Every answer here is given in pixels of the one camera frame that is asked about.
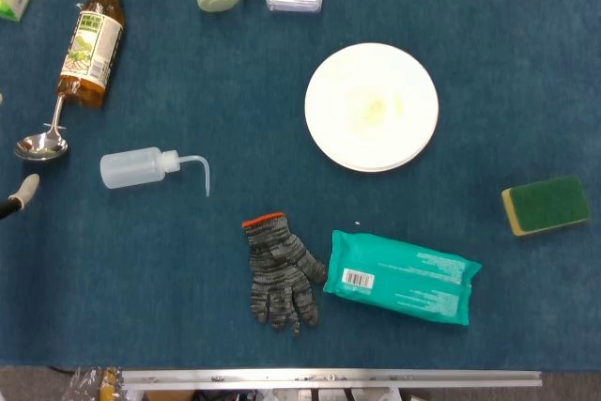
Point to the green yellow sponge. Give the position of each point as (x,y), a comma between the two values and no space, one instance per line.
(549,204)

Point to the white round plate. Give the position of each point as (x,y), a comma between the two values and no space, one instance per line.
(343,86)

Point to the grey knit glove orange cuff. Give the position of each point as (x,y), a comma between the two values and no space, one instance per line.
(277,269)

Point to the teal felt table cover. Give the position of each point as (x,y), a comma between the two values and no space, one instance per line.
(188,255)

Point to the teal wet wipes pack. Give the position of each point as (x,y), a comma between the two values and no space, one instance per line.
(404,279)

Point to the clear squeeze wash bottle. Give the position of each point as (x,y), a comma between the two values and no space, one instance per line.
(131,167)

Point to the amber bottle with label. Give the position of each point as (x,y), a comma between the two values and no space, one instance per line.
(89,44)

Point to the shiny metal ladle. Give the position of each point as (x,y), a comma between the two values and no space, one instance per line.
(40,145)

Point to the crinkled clear plastic bag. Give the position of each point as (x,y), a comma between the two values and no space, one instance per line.
(89,384)

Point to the aluminium frame rail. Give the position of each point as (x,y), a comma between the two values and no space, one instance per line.
(328,378)

